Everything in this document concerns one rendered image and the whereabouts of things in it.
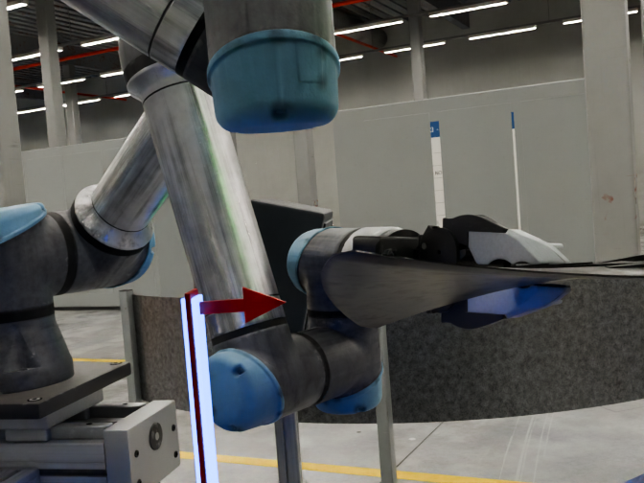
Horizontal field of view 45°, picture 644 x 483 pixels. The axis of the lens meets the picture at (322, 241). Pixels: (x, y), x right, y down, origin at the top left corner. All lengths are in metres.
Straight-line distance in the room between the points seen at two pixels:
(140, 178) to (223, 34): 0.59
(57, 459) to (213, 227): 0.42
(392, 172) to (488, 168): 0.86
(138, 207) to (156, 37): 0.50
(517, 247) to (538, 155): 6.03
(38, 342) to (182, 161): 0.40
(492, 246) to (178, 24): 0.29
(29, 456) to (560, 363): 1.78
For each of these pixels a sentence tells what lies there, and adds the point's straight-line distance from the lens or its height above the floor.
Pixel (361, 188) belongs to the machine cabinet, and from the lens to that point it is 7.10.
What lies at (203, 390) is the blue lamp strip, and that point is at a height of 1.13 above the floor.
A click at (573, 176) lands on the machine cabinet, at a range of 6.59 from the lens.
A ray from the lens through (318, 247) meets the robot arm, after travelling 0.81.
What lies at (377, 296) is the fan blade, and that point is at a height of 1.17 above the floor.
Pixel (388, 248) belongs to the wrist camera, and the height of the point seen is 1.20.
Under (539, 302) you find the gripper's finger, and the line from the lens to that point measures 0.60.
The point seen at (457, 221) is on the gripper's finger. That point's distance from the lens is 0.66.
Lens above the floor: 1.25
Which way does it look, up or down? 3 degrees down
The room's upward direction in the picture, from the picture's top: 4 degrees counter-clockwise
